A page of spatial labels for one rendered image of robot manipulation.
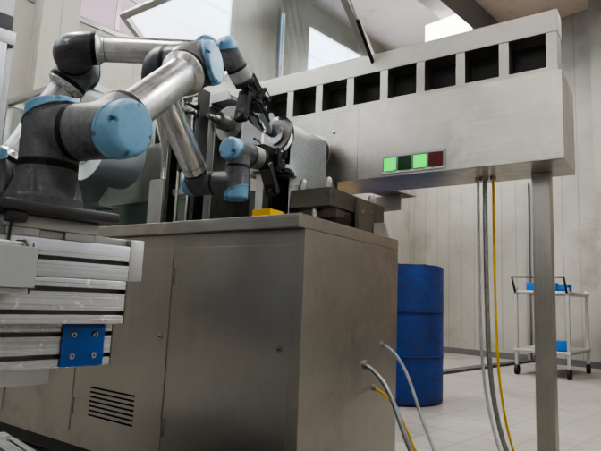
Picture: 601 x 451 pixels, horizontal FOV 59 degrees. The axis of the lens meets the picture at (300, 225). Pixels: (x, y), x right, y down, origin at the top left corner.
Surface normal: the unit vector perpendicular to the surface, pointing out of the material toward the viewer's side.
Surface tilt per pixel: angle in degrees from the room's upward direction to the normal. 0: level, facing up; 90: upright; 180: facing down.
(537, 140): 90
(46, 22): 90
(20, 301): 90
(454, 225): 90
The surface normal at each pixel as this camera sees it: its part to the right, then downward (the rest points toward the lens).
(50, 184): 0.53, -0.39
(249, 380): -0.56, -0.14
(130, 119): 0.91, 0.07
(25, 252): 0.72, -0.07
